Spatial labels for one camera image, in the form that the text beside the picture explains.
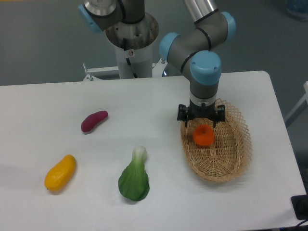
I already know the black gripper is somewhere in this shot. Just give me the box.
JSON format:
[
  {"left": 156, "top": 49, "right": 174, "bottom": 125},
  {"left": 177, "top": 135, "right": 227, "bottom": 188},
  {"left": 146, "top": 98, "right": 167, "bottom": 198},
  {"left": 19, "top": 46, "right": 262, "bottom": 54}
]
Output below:
[{"left": 177, "top": 101, "right": 226, "bottom": 128}]

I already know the orange fruit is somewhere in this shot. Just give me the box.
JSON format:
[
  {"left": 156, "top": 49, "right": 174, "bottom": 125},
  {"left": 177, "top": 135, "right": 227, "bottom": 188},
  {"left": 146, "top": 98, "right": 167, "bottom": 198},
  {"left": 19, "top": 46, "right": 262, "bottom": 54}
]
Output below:
[{"left": 192, "top": 124, "right": 215, "bottom": 146}]

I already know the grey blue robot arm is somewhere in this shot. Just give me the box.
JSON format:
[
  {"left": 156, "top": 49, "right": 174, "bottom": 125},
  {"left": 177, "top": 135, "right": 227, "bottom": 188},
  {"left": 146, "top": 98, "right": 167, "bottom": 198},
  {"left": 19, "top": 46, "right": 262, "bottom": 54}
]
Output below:
[{"left": 78, "top": 0, "right": 236, "bottom": 123}]

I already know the woven wicker basket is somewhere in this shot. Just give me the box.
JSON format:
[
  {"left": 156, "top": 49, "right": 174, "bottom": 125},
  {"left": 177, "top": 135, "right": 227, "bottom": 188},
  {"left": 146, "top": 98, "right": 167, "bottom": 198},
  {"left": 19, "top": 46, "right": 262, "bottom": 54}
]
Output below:
[{"left": 180, "top": 98, "right": 252, "bottom": 183}]

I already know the green bok choy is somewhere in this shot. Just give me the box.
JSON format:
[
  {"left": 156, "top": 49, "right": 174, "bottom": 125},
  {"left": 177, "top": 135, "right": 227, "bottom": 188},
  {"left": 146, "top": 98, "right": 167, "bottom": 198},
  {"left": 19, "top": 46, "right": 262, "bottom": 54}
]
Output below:
[{"left": 118, "top": 146, "right": 150, "bottom": 201}]

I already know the purple sweet potato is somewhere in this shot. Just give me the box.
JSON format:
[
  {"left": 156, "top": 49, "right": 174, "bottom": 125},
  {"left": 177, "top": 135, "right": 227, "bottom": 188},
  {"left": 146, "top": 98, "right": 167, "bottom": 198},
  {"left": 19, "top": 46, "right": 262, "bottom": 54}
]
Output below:
[{"left": 80, "top": 111, "right": 108, "bottom": 133}]

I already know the black device at table edge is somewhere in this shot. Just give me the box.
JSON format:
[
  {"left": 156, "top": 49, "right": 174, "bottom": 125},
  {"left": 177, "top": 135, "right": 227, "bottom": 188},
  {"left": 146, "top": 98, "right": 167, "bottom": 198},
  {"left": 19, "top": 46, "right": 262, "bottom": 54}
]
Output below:
[{"left": 291, "top": 195, "right": 308, "bottom": 220}]

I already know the blue object top right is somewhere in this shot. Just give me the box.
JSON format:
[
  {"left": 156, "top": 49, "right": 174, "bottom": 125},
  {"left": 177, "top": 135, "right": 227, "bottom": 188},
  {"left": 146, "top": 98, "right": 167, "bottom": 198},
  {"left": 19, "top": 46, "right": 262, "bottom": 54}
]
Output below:
[{"left": 284, "top": 0, "right": 308, "bottom": 22}]

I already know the yellow mango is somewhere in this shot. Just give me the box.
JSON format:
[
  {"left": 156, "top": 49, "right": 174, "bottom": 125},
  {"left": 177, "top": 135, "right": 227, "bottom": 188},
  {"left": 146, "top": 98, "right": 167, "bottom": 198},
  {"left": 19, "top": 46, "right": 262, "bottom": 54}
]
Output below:
[{"left": 44, "top": 154, "right": 77, "bottom": 192}]

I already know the black cable on pedestal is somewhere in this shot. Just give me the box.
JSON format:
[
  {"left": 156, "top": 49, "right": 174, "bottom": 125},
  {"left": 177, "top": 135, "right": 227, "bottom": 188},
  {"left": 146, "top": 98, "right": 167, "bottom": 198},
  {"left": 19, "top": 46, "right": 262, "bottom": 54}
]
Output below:
[{"left": 123, "top": 38, "right": 139, "bottom": 78}]

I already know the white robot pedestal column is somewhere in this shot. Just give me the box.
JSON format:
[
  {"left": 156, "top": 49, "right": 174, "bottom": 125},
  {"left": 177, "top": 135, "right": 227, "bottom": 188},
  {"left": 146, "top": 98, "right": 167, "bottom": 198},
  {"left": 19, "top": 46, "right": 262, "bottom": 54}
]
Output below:
[{"left": 115, "top": 45, "right": 153, "bottom": 79}]

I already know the white frame at right edge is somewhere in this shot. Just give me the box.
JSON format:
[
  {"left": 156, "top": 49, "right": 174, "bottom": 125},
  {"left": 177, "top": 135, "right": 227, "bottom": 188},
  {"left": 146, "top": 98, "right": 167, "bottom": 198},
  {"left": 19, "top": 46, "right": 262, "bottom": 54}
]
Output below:
[{"left": 284, "top": 81, "right": 308, "bottom": 128}]

